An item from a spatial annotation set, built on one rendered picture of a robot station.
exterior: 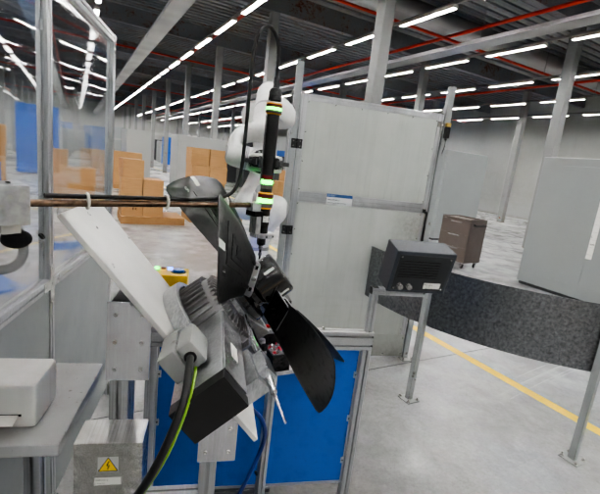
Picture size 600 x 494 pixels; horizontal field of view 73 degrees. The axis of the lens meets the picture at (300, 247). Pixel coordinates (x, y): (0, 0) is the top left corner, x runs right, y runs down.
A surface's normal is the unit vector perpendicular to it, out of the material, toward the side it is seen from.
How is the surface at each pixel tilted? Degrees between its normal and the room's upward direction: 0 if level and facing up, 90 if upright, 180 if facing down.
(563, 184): 90
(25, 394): 90
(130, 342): 90
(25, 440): 0
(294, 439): 90
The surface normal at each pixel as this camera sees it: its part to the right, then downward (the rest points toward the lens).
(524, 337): -0.43, 0.14
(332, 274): 0.20, 0.22
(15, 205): 0.72, 0.22
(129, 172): 0.52, 0.23
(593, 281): -0.88, 0.00
